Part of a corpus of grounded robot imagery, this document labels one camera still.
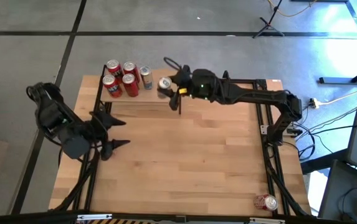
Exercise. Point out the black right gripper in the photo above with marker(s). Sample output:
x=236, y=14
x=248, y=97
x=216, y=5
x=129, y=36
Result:
x=203, y=84

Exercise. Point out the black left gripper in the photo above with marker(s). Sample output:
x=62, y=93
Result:
x=98, y=133

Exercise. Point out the red Coca-Cola can white script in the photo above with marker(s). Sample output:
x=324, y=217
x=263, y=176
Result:
x=263, y=202
x=165, y=83

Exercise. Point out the blue silver Red Bull can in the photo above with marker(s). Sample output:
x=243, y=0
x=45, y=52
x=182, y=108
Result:
x=146, y=74

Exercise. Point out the red Coca-Cola can black script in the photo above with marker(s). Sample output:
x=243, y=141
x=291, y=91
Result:
x=130, y=67
x=130, y=82

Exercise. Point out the red Fanta can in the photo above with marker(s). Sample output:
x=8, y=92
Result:
x=113, y=66
x=111, y=83

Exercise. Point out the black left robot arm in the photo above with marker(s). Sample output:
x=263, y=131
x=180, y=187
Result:
x=50, y=115

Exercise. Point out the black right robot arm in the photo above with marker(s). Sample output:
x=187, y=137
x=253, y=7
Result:
x=259, y=95

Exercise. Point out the black yellow hazard tape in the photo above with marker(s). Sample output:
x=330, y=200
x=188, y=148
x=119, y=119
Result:
x=119, y=222

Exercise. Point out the black tripod stand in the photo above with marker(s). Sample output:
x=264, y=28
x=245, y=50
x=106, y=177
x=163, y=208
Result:
x=268, y=25

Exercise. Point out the white power strip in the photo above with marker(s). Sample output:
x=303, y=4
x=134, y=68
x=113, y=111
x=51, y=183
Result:
x=314, y=102

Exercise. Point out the black floor beam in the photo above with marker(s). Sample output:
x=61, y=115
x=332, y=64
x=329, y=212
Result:
x=337, y=80

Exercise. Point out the grey desk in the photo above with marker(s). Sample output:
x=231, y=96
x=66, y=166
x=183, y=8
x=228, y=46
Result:
x=346, y=193

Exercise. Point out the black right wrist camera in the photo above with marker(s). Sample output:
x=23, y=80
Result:
x=186, y=73

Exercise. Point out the black aluminium table frame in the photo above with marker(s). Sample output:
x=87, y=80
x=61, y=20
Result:
x=253, y=81

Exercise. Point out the silver metal bracket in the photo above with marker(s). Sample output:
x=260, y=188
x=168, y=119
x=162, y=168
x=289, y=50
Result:
x=263, y=129

